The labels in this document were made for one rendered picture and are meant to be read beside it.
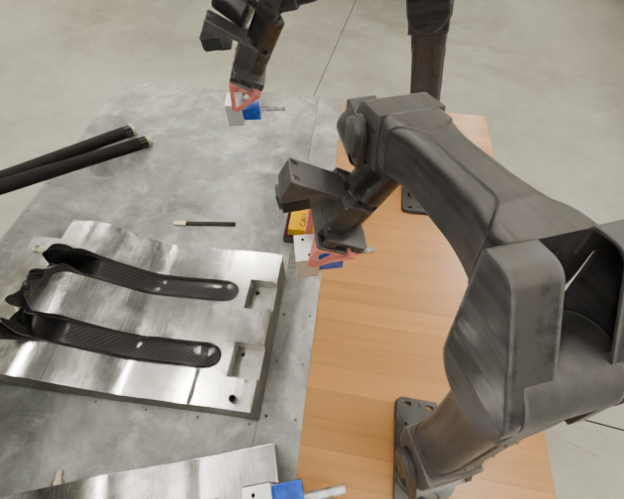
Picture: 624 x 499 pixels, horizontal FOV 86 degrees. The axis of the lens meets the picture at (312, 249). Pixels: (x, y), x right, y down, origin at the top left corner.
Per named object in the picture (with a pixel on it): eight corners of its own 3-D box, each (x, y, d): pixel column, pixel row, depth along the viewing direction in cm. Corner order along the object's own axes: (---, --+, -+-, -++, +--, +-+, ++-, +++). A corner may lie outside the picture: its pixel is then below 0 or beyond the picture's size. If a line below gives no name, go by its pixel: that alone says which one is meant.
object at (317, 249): (292, 275, 50) (324, 241, 44) (289, 237, 54) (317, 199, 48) (331, 281, 53) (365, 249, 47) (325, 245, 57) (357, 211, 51)
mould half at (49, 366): (285, 277, 68) (280, 240, 57) (259, 420, 54) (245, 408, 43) (53, 251, 71) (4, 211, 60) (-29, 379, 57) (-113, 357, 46)
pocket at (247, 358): (266, 351, 55) (263, 345, 51) (260, 385, 52) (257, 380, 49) (240, 348, 55) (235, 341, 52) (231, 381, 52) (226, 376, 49)
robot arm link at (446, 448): (397, 439, 45) (476, 313, 21) (443, 427, 46) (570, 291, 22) (417, 494, 41) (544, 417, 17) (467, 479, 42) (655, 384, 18)
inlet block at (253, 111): (285, 111, 81) (283, 90, 77) (285, 125, 79) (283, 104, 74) (231, 113, 81) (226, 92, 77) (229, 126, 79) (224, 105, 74)
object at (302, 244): (368, 246, 59) (372, 227, 55) (374, 270, 57) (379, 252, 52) (295, 253, 59) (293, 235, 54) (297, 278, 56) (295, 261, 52)
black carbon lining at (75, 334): (244, 285, 59) (233, 257, 51) (219, 380, 51) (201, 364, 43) (58, 264, 62) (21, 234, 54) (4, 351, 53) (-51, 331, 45)
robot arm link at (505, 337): (345, 91, 34) (581, 356, 13) (426, 79, 36) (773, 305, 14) (343, 192, 43) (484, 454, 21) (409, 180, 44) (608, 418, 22)
